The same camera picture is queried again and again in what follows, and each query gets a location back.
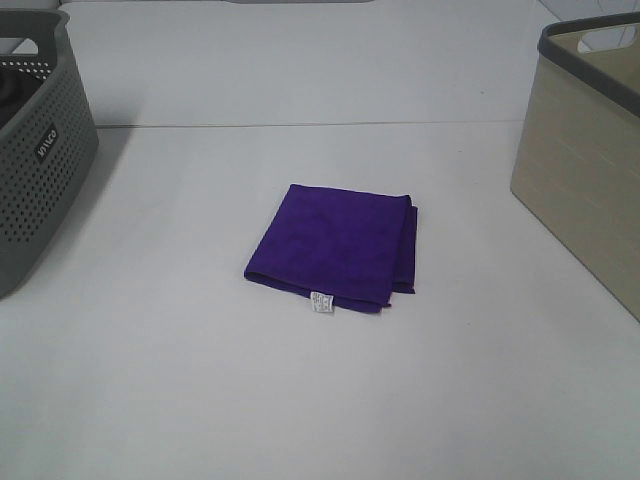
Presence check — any grey perforated plastic basket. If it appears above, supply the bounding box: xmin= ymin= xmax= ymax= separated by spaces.
xmin=1 ymin=9 xmax=99 ymax=296

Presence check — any purple towel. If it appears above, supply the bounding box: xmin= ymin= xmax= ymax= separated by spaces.
xmin=244 ymin=184 xmax=418 ymax=314

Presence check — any beige basket with grey rim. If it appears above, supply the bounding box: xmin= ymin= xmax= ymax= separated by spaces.
xmin=510 ymin=12 xmax=639 ymax=316

